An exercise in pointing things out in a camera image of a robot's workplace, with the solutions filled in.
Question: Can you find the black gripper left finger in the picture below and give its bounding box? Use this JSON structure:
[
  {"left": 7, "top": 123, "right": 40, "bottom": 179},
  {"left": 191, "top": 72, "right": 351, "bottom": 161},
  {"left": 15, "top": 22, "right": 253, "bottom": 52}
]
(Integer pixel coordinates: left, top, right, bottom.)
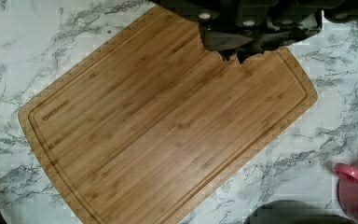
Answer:
[{"left": 199, "top": 24, "right": 254, "bottom": 61}]

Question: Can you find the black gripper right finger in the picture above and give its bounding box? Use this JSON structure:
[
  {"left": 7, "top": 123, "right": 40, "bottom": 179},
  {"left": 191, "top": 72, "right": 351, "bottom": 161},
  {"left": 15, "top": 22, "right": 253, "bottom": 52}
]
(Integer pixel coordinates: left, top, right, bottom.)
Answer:
[{"left": 236, "top": 9, "right": 323, "bottom": 63}]

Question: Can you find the bamboo cutting board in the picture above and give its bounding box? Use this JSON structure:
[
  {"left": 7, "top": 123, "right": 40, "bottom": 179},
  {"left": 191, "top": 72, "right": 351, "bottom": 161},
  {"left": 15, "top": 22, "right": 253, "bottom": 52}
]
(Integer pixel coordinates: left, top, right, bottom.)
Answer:
[{"left": 19, "top": 7, "right": 317, "bottom": 224}]

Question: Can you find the pink mug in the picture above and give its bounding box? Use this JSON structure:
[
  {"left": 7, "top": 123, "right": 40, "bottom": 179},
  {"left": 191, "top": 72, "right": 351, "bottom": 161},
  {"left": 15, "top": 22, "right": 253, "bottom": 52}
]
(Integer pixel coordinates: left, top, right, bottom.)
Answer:
[{"left": 334, "top": 162, "right": 358, "bottom": 223}]

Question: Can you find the dark grey round object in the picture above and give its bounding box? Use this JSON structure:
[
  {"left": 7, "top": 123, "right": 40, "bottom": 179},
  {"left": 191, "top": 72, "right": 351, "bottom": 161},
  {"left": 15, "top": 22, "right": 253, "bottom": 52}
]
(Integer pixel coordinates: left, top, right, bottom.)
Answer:
[{"left": 243, "top": 200, "right": 357, "bottom": 224}]

